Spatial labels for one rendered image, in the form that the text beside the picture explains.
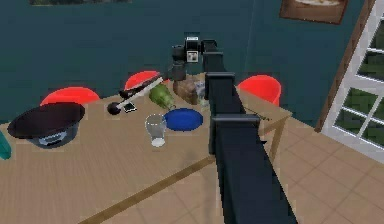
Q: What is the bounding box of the brown framed picture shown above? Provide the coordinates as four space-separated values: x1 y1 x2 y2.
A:
279 0 350 26

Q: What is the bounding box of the wooden dining table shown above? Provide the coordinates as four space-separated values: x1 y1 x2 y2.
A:
0 73 294 224

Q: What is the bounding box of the small black phone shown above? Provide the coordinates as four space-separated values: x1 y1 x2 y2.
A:
122 101 138 114

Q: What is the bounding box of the red chair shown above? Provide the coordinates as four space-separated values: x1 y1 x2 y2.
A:
237 74 283 108
124 70 171 92
39 86 101 107

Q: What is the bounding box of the black bowl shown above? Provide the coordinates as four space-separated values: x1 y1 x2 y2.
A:
7 101 86 150

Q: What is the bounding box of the blue plate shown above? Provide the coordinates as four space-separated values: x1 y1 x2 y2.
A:
163 107 204 132

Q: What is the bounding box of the white framed window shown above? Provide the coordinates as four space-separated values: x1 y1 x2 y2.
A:
320 0 384 164

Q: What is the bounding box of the teal object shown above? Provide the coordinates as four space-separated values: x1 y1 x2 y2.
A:
0 129 13 161

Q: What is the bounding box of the clear glass shaker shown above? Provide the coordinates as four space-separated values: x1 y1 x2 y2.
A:
194 80 211 108

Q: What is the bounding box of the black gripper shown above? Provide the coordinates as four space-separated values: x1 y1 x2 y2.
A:
106 44 188 116

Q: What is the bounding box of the brown bread loaf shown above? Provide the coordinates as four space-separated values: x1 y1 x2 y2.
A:
172 77 202 106

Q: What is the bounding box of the clear glass cup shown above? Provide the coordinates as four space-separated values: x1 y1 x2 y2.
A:
144 113 168 148

